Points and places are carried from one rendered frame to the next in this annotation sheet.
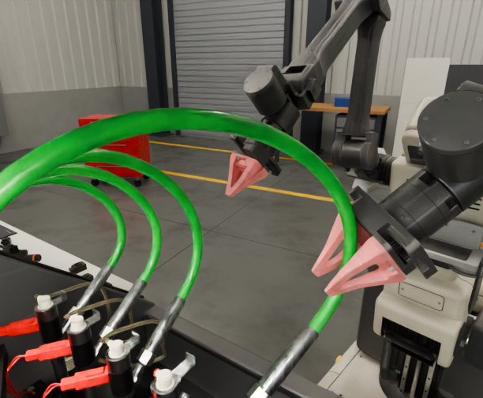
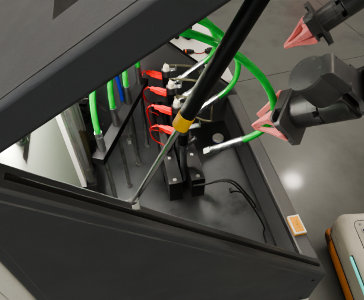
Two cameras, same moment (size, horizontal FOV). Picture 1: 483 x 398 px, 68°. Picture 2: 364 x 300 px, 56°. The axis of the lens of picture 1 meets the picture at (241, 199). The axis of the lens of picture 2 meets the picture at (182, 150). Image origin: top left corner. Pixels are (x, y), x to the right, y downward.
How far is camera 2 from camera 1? 44 cm
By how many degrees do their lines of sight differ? 45
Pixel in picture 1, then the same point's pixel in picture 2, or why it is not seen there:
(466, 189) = (325, 112)
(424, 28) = not seen: outside the picture
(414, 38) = not seen: outside the picture
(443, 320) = not seen: outside the picture
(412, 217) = (294, 111)
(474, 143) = (298, 88)
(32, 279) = (168, 52)
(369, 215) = (281, 100)
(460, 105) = (313, 65)
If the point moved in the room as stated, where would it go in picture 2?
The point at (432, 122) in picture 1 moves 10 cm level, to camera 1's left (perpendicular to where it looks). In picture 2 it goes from (299, 68) to (245, 43)
